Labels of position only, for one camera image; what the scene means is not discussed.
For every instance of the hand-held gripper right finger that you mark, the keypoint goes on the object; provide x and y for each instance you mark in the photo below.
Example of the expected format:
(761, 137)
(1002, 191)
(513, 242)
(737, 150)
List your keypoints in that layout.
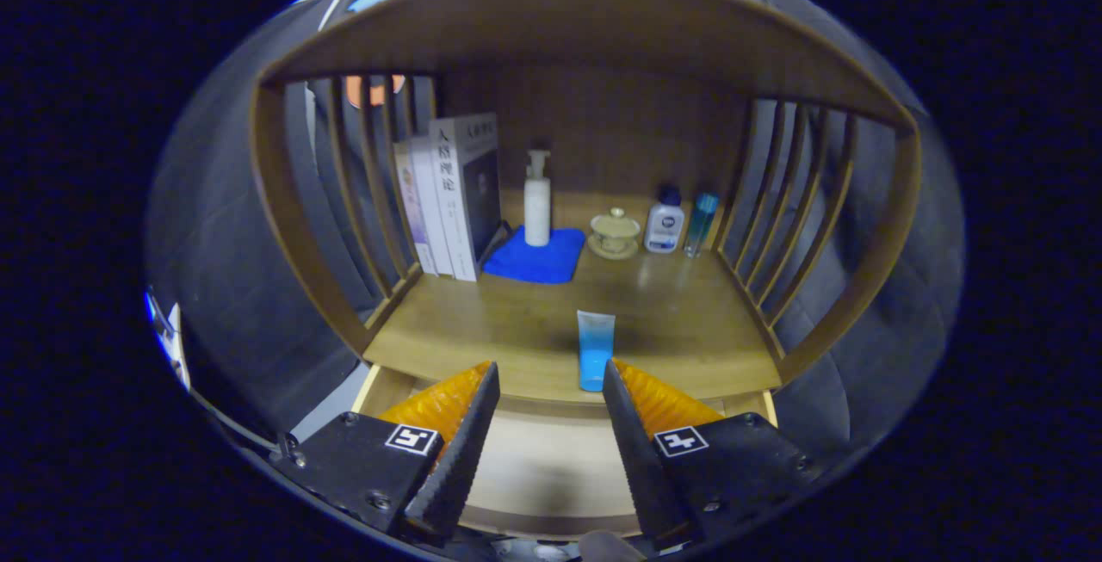
(641, 459)

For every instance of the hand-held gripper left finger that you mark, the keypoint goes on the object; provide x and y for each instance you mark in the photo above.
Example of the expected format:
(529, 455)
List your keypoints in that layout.
(461, 459)

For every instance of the wooden drawer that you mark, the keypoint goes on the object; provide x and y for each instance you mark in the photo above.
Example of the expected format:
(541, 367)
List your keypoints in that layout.
(551, 467)

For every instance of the white and blue cosmetic tube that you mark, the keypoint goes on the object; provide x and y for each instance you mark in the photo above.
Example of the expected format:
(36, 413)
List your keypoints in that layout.
(596, 355)

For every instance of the wooden countertop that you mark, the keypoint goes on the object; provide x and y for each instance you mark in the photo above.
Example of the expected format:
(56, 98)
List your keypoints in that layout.
(671, 321)

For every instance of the wooden cabinet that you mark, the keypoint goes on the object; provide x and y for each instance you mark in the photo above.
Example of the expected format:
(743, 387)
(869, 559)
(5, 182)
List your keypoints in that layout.
(585, 20)

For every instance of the blue folded cloth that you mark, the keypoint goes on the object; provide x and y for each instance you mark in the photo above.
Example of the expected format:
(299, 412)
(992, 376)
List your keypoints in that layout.
(534, 262)

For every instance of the beige lidded teacup with saucer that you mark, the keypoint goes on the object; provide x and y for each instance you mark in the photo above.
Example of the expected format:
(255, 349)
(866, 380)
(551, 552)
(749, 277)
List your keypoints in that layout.
(615, 235)

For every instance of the white lotion bottle blue cap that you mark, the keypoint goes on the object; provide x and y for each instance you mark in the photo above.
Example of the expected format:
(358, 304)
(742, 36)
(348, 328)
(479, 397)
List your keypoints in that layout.
(664, 226)

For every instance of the teal slim bottle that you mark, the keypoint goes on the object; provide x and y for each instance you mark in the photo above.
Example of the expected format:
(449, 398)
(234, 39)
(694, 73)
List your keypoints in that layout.
(701, 226)

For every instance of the thin purple-spined book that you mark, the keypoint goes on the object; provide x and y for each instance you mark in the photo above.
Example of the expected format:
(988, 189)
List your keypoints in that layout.
(413, 209)

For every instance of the thin white book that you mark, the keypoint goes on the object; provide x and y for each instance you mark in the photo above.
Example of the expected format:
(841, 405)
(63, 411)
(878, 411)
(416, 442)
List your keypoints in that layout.
(430, 205)

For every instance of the white pump bottle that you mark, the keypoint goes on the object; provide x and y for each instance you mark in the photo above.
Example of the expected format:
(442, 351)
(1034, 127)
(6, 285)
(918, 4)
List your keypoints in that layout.
(537, 213)

